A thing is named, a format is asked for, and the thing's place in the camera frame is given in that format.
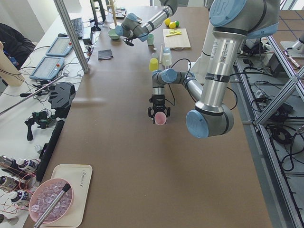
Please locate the wooden mug tree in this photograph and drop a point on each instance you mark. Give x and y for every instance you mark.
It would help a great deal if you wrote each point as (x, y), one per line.
(113, 13)

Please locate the dark grey folded cloth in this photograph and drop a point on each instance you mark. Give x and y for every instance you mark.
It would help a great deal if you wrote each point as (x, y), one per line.
(105, 54)

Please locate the teach pendant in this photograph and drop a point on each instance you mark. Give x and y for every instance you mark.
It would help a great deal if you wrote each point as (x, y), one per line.
(61, 47)
(48, 68)

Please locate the pink plastic cup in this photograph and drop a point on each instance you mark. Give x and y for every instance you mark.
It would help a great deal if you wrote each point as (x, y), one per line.
(160, 118)

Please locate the wooden cutting board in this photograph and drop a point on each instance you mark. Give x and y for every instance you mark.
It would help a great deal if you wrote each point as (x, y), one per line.
(178, 41)

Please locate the black gripper stand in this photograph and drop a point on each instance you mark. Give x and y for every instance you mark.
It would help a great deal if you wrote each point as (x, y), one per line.
(61, 99)

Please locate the lower teach pendant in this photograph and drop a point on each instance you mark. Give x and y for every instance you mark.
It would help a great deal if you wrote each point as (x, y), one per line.
(48, 68)

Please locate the lemon slices on board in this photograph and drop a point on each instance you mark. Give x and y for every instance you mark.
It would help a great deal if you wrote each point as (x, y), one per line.
(172, 32)

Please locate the cream plastic tray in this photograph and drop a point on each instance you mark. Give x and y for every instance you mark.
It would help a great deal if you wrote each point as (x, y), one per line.
(78, 176)

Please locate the aluminium frame post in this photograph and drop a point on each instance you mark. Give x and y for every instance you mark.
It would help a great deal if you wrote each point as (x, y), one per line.
(64, 15)

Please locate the computer mouse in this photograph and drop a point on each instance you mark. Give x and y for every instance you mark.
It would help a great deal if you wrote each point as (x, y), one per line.
(62, 35)

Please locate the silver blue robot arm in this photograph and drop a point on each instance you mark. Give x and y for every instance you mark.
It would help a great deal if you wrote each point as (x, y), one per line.
(233, 22)
(131, 28)

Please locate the mint green plastic cup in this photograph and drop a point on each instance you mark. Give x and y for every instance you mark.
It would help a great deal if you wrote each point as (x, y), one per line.
(150, 39)

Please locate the white plastic cup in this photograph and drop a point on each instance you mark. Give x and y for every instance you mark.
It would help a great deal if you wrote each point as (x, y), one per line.
(166, 59)

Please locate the green ceramic bowl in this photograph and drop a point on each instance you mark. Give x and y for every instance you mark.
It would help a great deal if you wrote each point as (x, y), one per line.
(113, 35)

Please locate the upper teach pendant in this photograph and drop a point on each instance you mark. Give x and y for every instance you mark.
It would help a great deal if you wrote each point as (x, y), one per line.
(61, 47)

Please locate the white wooden cup holder rack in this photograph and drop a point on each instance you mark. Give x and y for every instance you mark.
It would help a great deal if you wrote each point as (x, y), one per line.
(160, 58)

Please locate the black keyboard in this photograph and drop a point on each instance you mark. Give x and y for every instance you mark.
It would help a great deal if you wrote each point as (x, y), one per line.
(78, 27)

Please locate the seated person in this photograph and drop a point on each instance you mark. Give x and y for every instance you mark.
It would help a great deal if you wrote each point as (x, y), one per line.
(15, 44)

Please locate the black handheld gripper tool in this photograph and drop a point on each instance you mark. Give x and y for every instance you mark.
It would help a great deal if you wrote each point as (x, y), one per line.
(41, 118)

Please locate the tea bottle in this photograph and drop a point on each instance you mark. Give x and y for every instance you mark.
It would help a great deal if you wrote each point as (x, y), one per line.
(27, 165)
(20, 197)

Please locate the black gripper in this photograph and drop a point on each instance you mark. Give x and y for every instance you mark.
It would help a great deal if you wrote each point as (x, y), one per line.
(158, 100)
(128, 41)

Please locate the yellow lemon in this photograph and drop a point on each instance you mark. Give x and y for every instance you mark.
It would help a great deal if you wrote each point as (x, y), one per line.
(167, 21)
(172, 25)

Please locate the metal spoon black tip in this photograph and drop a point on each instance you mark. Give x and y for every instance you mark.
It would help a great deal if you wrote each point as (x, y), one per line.
(43, 217)

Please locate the black flat bar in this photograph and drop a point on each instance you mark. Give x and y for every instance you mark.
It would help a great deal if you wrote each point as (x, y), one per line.
(48, 151)

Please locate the yellow plastic cup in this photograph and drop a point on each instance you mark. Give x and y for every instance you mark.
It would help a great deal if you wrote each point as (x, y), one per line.
(153, 64)

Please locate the pink bowl of ice cubes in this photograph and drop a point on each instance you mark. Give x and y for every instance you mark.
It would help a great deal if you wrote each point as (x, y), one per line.
(45, 195)

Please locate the metal scoop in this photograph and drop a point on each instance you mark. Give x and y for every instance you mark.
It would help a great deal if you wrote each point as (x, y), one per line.
(139, 19)

